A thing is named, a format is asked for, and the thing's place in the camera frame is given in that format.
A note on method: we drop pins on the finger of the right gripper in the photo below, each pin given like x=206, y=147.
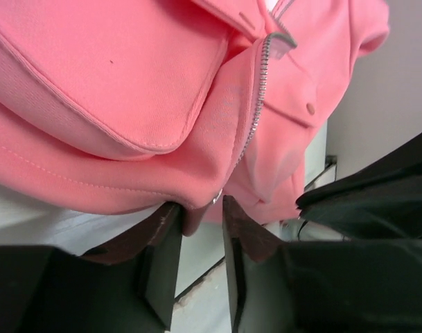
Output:
x=381, y=201

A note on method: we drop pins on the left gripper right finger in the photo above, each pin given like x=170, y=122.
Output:
x=319, y=286

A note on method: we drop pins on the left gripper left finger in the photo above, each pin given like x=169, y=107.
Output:
x=126, y=284

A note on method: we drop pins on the pink zip jacket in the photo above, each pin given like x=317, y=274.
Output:
x=110, y=107

